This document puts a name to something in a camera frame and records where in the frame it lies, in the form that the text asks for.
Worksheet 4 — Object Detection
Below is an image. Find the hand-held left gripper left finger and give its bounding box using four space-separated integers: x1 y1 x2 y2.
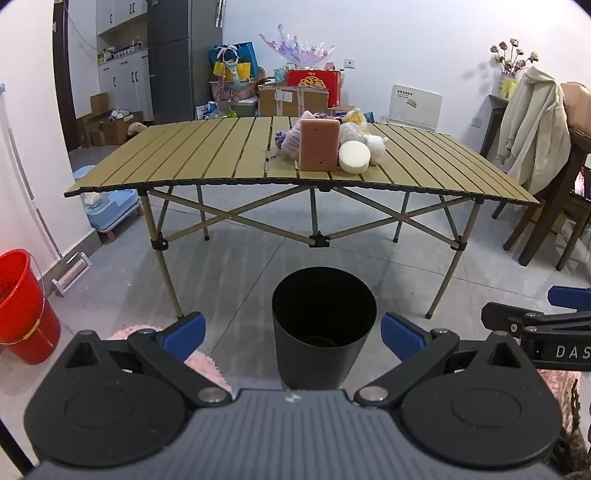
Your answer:
65 311 233 408

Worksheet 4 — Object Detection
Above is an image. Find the white lower cabinet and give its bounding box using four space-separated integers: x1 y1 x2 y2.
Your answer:
98 51 154 123

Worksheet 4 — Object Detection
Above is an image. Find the black cable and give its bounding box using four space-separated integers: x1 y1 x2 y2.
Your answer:
0 420 33 476

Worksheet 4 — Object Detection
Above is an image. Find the yellow gift bag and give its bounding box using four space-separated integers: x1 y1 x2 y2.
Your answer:
213 61 250 79

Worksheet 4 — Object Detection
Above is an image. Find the row of counter bottles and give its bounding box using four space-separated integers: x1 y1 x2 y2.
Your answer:
97 39 148 63

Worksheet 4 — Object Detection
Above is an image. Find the red plastic bucket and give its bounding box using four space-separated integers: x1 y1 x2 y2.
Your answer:
0 248 62 366

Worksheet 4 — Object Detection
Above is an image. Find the dark wooden console table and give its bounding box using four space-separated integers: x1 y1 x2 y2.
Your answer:
480 95 511 160

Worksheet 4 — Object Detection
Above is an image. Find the dark wooden door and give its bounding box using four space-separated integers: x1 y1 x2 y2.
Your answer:
52 0 79 153

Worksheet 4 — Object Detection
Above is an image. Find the taped cardboard box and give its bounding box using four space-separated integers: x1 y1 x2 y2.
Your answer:
257 83 329 117

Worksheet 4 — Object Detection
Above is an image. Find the brown cardboard box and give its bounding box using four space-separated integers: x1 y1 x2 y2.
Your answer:
561 82 591 130

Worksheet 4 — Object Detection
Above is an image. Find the lit tablet screen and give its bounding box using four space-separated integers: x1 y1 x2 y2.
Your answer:
573 166 591 201

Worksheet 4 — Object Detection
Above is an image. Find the grey refrigerator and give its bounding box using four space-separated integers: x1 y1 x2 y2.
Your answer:
147 0 225 124

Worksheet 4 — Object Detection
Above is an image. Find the reddish brown sponge block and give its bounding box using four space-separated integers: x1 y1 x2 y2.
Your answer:
298 119 341 171

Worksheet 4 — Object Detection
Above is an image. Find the tan folding table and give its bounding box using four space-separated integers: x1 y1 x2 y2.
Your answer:
64 115 542 319

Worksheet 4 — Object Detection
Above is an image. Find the white wall pipe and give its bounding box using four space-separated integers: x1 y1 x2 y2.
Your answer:
0 83 63 259

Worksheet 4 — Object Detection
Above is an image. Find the white upper cabinet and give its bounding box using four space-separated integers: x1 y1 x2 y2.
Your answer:
96 0 148 35

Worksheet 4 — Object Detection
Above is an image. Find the pink fluffy scrunchie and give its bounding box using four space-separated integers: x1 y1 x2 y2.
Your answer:
277 129 302 161

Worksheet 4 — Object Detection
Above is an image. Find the cream jacket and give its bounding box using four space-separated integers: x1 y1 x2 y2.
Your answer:
496 66 572 195

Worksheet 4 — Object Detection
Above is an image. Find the white round sponge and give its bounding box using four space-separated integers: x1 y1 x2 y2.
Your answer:
338 141 371 175

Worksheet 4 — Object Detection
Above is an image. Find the black round bin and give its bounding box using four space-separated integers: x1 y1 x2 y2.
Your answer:
271 267 378 389

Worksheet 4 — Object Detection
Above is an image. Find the dark wooden chair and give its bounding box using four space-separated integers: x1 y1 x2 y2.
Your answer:
492 152 591 272

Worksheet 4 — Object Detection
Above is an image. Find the dried flower bouquet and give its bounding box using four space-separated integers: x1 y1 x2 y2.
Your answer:
489 39 540 77

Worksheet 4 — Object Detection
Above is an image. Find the red gift box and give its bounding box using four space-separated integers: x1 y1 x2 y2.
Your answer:
286 68 342 108

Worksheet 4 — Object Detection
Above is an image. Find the white cabinet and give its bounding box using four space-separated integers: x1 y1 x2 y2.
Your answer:
96 0 148 35
98 51 154 123

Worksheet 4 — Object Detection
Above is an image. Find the white plush toy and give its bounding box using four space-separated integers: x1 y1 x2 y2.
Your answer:
362 134 387 165

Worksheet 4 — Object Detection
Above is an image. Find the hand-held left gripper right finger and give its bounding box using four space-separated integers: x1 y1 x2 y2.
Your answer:
353 312 527 408

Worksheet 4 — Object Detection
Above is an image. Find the blue gift bag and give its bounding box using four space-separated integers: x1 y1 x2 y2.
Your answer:
210 41 256 79

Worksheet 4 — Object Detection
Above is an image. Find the clear bag with cream plush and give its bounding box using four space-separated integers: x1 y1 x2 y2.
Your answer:
339 122 366 147

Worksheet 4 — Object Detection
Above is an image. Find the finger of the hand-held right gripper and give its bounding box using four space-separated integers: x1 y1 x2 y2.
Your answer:
549 285 591 308
481 302 591 334

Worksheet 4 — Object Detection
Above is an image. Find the pink bag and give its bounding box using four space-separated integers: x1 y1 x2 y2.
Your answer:
210 78 257 102

